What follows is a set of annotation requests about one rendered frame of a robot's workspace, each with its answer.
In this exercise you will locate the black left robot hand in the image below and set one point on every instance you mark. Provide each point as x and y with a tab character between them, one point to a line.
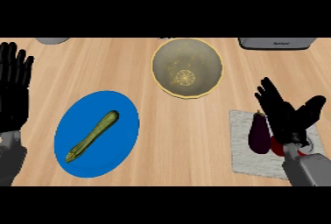
12	84

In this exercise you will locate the grey appliance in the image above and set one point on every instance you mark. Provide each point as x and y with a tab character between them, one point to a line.
277	43

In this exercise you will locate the dark purple eggplant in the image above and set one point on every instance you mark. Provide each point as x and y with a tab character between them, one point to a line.
259	132

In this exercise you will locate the grey placemat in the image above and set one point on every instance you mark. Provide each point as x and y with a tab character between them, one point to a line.
250	162

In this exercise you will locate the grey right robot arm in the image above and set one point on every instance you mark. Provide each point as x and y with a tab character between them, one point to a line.
305	166

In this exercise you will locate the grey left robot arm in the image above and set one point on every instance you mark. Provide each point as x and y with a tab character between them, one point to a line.
9	159

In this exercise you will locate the grey rounded object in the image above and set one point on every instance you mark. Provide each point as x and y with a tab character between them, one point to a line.
52	40

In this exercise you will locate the red can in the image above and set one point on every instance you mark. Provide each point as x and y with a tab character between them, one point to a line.
277	147

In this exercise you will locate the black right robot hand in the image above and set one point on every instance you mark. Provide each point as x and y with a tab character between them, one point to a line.
284	116

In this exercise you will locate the green zucchini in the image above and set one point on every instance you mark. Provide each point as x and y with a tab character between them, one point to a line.
92	136

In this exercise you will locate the yellow-rimmed grey bowl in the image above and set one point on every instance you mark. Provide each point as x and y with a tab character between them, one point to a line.
187	68

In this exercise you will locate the blue oval plate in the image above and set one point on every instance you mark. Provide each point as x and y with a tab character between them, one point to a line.
98	134

